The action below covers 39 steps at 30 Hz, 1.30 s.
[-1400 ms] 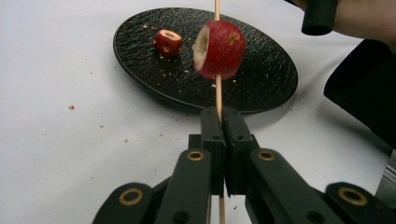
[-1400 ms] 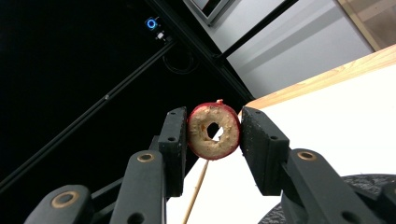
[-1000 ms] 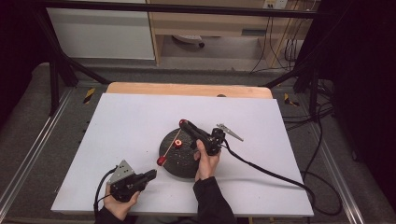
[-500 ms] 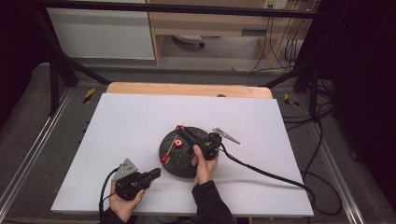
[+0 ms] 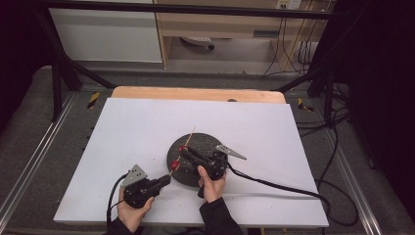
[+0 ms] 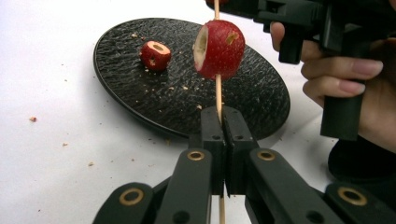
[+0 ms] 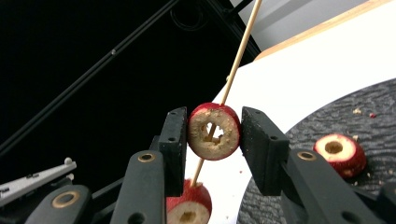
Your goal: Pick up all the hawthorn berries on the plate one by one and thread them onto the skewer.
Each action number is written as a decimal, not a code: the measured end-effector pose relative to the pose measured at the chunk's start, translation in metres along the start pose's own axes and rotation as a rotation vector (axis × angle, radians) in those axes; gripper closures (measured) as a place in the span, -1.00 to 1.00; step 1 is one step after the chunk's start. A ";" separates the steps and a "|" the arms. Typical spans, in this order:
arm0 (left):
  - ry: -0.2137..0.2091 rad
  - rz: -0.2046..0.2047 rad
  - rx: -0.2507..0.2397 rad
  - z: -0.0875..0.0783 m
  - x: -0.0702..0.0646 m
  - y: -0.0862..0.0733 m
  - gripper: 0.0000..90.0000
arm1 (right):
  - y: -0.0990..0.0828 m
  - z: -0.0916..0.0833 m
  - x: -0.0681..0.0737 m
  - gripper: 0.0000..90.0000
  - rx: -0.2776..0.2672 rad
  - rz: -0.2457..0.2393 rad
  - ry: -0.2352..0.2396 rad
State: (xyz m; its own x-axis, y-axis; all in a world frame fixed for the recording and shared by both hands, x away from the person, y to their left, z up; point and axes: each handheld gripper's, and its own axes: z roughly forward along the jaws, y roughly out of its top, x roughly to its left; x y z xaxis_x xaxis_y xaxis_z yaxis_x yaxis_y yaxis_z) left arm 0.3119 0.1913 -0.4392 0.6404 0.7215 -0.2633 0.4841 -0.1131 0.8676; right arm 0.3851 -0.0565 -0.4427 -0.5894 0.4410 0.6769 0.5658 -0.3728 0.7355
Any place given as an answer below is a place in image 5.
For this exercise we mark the white power strip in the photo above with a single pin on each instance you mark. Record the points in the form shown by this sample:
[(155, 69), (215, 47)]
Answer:
[(288, 4)]

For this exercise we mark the wooden board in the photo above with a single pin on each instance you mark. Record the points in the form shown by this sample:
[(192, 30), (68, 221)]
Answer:
[(195, 94)]

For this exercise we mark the thin wooden skewer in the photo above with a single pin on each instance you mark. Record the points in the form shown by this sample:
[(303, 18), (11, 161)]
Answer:
[(190, 136)]

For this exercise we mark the black metal frame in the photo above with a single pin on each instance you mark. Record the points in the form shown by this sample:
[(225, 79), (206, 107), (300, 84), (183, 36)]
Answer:
[(195, 10)]

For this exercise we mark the black round plate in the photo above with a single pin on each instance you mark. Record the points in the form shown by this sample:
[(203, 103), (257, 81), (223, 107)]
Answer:
[(195, 143)]

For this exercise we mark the aluminium rail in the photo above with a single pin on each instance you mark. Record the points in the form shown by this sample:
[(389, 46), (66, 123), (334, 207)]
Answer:
[(354, 182), (36, 153)]

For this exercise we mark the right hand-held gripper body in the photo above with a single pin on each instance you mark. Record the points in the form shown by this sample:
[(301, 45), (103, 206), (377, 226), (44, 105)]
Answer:
[(217, 163)]

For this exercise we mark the red fruit piece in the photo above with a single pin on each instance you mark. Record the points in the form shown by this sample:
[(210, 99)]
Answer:
[(175, 165), (183, 148)]

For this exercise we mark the white cabinet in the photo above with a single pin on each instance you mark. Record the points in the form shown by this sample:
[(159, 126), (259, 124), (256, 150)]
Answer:
[(104, 36)]

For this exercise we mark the white chair base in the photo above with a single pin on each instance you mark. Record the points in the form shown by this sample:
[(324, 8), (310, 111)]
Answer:
[(197, 41)]

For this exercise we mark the person's left hand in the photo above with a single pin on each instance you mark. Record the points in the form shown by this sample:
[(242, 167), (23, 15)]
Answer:
[(132, 215)]

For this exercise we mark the person's right hand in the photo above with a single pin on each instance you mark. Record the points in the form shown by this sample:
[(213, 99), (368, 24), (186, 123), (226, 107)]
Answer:
[(211, 187)]

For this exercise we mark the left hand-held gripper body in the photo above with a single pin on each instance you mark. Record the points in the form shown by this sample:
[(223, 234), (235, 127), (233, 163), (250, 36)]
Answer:
[(140, 191)]

